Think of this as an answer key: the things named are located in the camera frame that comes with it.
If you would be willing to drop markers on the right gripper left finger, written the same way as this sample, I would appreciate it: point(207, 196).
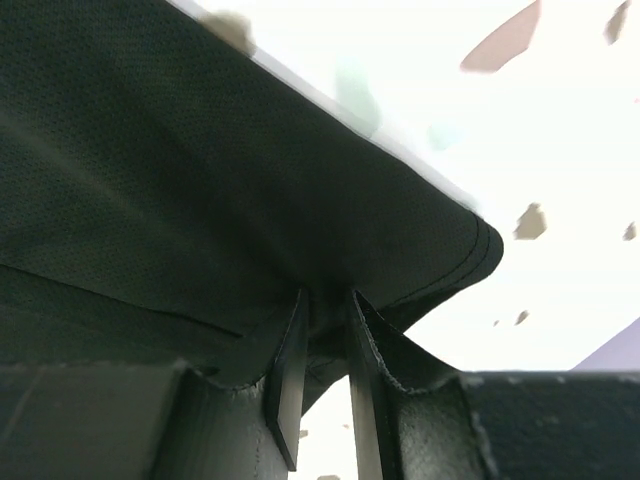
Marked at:
point(161, 421)

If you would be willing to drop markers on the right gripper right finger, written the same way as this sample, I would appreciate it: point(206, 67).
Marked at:
point(417, 418)

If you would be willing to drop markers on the black t shirt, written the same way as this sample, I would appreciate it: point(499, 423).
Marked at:
point(162, 195)

